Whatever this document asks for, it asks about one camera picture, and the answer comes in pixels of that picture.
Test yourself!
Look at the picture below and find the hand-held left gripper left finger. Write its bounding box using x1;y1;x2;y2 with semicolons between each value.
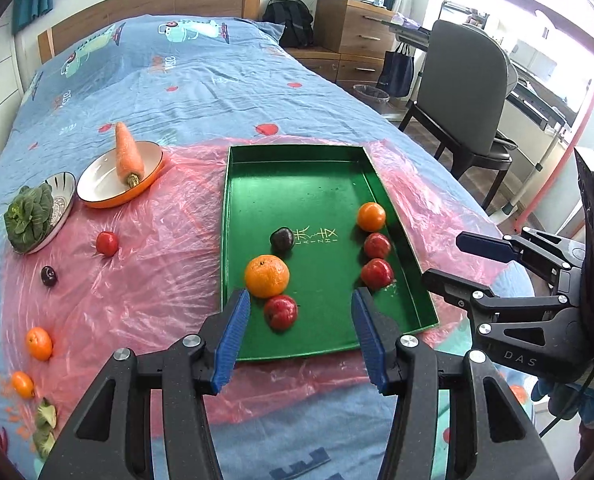
37;287;253;480

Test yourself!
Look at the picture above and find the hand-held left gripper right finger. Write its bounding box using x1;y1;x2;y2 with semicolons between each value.
351;286;560;480

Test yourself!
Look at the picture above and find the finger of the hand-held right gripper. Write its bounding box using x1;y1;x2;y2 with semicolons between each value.
456;227;586;286
422;268;571;332

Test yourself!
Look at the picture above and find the small red apple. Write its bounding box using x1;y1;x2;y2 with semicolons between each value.
263;294;299;331
360;258;394;290
363;233;393;260

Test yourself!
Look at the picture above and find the orange mandarin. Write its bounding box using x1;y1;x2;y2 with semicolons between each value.
357;202;387;232
244;255;291;298
25;327;54;361
11;371;35;399

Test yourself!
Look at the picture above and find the green tray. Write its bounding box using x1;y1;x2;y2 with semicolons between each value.
220;144;439;362

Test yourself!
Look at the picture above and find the person's right hand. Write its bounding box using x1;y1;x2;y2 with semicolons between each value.
532;378;594;429

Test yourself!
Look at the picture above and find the pink plastic sheet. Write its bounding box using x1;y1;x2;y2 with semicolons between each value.
0;137;535;423

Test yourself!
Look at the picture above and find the red tomato on sheet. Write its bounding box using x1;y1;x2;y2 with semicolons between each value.
96;231;120;257

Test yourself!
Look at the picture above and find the white desk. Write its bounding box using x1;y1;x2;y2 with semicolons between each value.
389;0;578;133

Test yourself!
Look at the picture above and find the grey chair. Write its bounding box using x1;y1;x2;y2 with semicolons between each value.
398;19;519;211

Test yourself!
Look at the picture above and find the mesh trash bin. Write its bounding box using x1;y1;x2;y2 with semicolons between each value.
353;84;390;106

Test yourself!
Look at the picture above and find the navy tote bag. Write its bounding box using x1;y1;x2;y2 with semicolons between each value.
378;42;415;98

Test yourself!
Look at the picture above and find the green vegetable leaf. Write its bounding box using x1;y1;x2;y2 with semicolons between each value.
32;430;56;460
36;398;58;430

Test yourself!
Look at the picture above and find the orange rimmed plate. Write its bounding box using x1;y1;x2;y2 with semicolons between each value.
76;141;165;210

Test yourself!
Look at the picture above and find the carrot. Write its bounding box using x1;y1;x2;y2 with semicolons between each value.
114;121;144;188

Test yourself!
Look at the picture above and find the patterned white bowl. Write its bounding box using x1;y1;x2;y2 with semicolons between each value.
12;171;76;255

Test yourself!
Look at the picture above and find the low wooden nightstand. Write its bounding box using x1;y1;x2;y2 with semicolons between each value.
289;46;393;86

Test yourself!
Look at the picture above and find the bok choy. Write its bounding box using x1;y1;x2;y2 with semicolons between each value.
3;182;54;253

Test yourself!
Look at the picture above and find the wooden drawer cabinet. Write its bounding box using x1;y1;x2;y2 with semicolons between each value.
314;0;399;56

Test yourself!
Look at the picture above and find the black backpack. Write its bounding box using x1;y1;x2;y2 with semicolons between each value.
262;0;314;48

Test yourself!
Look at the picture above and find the black cable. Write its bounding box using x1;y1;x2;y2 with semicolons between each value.
538;365;594;438

